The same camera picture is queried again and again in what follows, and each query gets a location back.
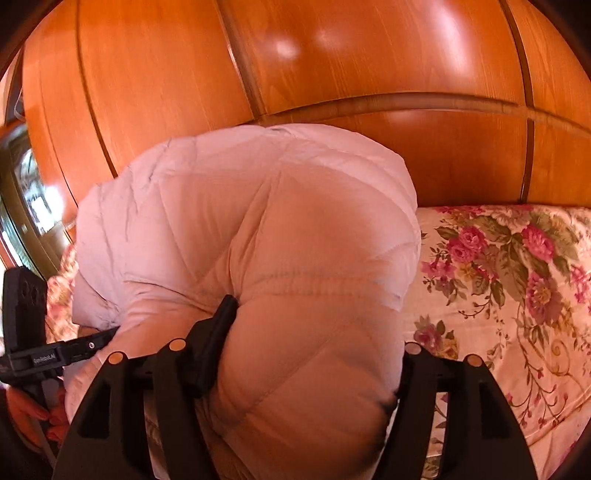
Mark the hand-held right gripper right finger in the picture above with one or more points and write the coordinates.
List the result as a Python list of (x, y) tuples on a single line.
[(418, 369)]

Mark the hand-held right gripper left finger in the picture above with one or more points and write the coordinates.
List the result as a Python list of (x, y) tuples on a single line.
[(210, 350)]

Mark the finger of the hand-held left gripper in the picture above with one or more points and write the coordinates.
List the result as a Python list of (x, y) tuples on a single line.
[(90, 345)]

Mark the pale pink quilted duvet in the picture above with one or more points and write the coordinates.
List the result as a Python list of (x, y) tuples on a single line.
[(277, 240)]

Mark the person's left hand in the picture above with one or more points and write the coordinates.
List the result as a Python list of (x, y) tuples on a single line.
[(39, 422)]

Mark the floral bed sheet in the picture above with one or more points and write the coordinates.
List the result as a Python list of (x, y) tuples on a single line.
[(508, 277)]

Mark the wooden wardrobe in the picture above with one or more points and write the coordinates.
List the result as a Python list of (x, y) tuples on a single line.
[(323, 69)]

